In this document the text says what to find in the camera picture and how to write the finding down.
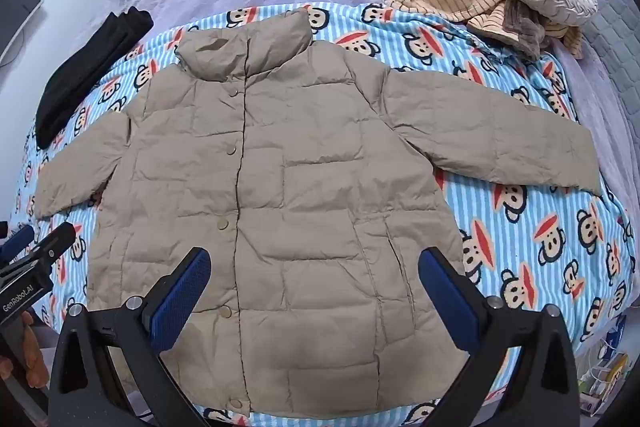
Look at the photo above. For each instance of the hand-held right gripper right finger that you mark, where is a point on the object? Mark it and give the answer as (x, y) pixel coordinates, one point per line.
(445, 297)

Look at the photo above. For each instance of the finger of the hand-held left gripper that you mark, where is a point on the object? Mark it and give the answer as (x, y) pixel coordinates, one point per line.
(15, 242)
(52, 243)

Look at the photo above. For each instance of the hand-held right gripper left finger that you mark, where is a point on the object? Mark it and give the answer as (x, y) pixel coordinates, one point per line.
(182, 302)

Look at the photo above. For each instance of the beige puffer jacket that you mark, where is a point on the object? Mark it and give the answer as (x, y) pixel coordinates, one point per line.
(310, 187)

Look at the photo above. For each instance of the person's left hand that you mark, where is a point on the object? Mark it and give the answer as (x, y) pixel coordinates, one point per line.
(34, 352)

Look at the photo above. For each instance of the monkey print striped blanket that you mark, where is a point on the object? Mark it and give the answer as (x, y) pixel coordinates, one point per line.
(525, 227)

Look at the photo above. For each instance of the black garment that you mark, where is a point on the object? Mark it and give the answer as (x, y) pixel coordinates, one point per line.
(85, 72)

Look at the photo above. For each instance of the white-framed monitor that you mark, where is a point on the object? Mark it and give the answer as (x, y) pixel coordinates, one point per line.
(17, 7)

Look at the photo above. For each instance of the grey-brown fleece garment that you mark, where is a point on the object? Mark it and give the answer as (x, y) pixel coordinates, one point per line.
(525, 32)

